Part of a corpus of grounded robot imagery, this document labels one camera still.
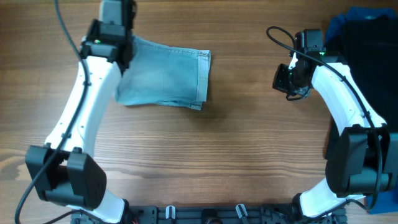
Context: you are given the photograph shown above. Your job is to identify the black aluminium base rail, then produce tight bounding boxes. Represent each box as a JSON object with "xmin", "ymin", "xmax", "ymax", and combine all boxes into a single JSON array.
[{"xmin": 70, "ymin": 202, "xmax": 347, "ymax": 224}]

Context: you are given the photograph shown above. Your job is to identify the blue folded garment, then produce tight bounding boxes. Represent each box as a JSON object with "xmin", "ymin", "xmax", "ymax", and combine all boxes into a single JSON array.
[{"xmin": 323, "ymin": 6, "xmax": 398, "ymax": 215}]

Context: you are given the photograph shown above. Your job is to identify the black folded garment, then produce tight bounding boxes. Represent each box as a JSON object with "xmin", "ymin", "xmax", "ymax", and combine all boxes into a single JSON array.
[{"xmin": 323, "ymin": 14, "xmax": 398, "ymax": 162}]

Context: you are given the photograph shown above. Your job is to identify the light blue denim shorts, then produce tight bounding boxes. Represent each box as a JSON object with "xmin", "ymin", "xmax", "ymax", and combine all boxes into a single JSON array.
[{"xmin": 115, "ymin": 35, "xmax": 211, "ymax": 110}]

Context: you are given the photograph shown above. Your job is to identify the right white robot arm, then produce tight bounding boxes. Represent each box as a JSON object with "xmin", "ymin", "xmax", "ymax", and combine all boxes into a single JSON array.
[{"xmin": 272, "ymin": 29, "xmax": 397, "ymax": 223}]

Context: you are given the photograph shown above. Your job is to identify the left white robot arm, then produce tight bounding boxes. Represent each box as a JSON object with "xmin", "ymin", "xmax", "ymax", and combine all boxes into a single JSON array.
[{"xmin": 25, "ymin": 0, "xmax": 136, "ymax": 223}]

